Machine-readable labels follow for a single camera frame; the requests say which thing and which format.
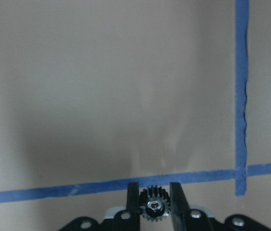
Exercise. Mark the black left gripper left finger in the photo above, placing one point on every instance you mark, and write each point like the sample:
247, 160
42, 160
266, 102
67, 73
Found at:
132, 206

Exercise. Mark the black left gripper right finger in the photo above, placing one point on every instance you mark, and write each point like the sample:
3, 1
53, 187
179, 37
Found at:
179, 206

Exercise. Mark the small black bearing gear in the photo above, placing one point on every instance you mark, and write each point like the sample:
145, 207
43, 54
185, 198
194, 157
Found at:
154, 202

